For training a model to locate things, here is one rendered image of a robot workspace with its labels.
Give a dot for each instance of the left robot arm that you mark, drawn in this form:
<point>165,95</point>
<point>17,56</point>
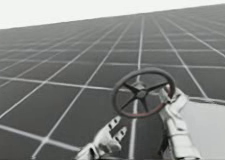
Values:
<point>86,153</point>

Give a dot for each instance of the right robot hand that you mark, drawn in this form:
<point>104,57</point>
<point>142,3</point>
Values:
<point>174,98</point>

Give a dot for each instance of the grey table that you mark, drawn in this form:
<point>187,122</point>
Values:
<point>214,130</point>

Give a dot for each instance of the dark steering wheel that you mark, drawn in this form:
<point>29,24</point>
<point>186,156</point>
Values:
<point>140,93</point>

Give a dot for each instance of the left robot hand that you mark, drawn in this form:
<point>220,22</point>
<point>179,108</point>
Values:
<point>108,140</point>

